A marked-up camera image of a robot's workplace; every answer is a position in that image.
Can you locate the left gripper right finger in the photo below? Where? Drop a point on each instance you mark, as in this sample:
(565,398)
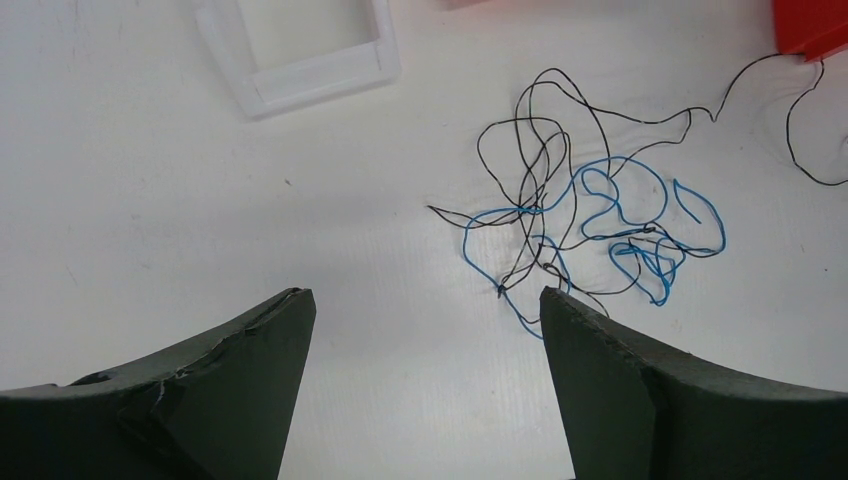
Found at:
(634,407)

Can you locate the red bin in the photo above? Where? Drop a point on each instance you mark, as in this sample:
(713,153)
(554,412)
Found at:
(816,29)

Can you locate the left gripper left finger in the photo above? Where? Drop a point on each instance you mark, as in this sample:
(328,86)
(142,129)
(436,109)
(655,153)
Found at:
(218,405)

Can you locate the clear plastic bin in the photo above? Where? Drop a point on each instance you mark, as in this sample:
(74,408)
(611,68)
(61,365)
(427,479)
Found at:
(266,91)

